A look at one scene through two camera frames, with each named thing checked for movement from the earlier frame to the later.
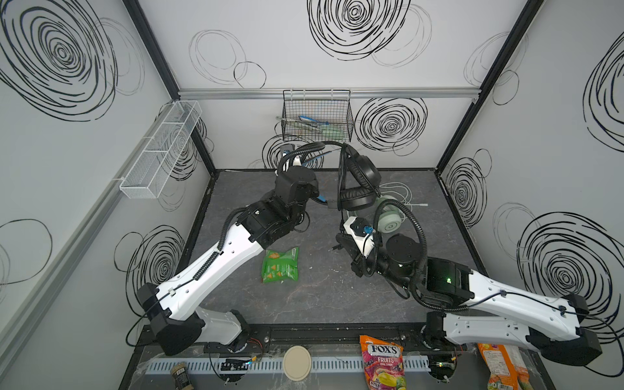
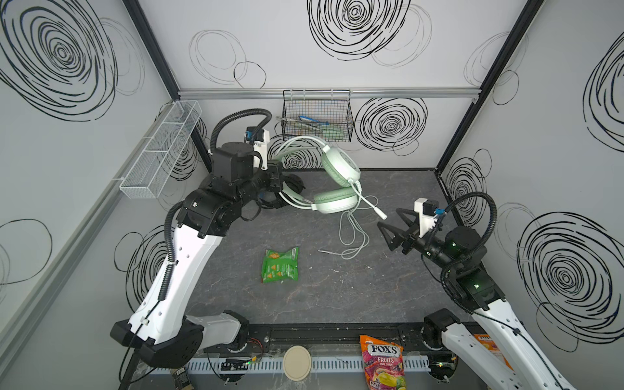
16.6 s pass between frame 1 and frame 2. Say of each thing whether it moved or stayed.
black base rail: stayed
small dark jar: stayed
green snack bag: stayed
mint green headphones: moved
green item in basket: stayed
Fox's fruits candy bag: stayed
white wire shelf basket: stayed
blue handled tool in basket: stayed
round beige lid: stayed
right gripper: moved
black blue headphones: moved
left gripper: moved
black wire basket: stayed
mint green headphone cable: moved
